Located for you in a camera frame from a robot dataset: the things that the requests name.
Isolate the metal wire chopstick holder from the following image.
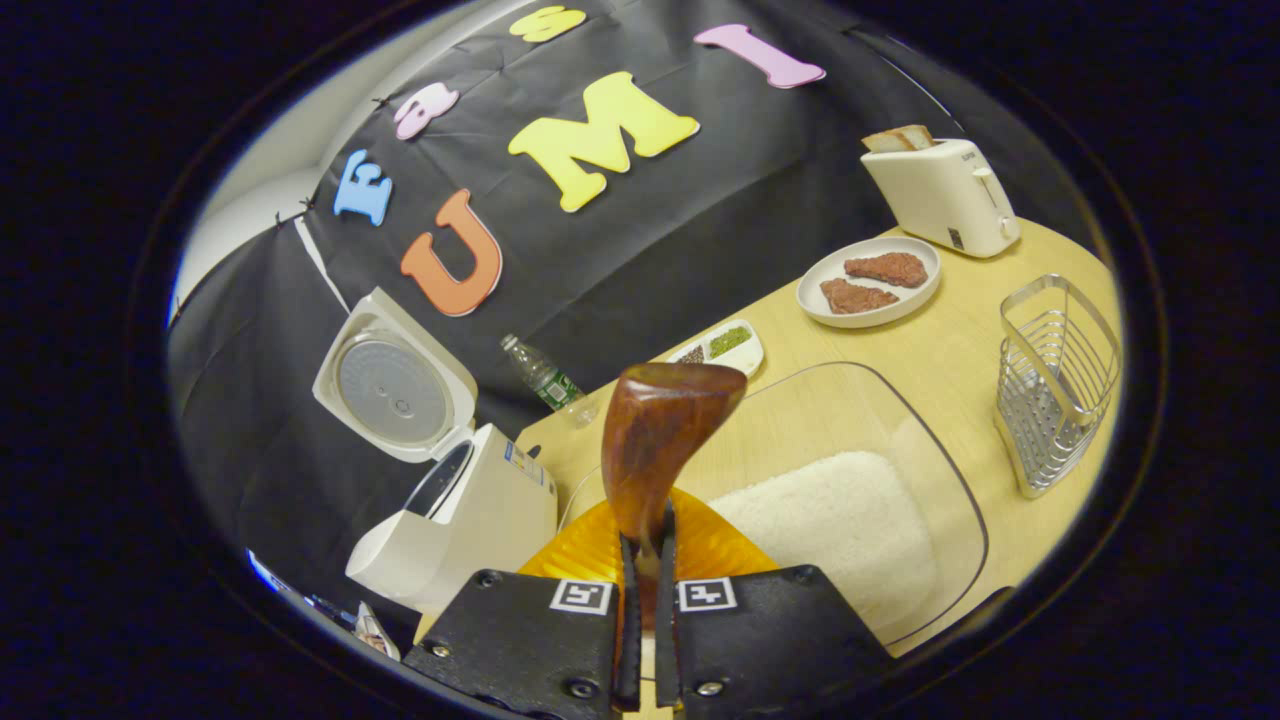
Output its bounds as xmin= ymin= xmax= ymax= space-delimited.
xmin=994 ymin=274 xmax=1123 ymax=499

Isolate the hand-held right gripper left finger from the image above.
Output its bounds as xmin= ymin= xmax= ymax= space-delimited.
xmin=430 ymin=492 xmax=643 ymax=720

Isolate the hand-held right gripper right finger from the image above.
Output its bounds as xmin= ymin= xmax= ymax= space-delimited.
xmin=655 ymin=490 xmax=893 ymax=720

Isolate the clear glass dish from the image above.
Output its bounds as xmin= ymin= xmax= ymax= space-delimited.
xmin=556 ymin=362 xmax=991 ymax=651

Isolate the white toaster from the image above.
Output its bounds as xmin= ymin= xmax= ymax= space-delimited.
xmin=860 ymin=138 xmax=1021 ymax=259

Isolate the white rice cooker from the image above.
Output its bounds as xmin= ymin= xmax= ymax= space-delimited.
xmin=312 ymin=287 xmax=559 ymax=613

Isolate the white round plate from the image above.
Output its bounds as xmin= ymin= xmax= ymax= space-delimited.
xmin=796 ymin=236 xmax=942 ymax=329

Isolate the clear plastic water bottle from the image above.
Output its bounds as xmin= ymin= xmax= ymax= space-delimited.
xmin=500 ymin=334 xmax=599 ymax=429

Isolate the white divided condiment dish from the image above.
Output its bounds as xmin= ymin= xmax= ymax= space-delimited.
xmin=668 ymin=318 xmax=766 ymax=379

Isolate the brown meat piece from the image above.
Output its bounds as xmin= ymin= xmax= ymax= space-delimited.
xmin=820 ymin=278 xmax=899 ymax=315
xmin=844 ymin=252 xmax=929 ymax=289

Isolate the brown wooden spoon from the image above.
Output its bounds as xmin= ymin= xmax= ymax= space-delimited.
xmin=600 ymin=362 xmax=749 ymax=701

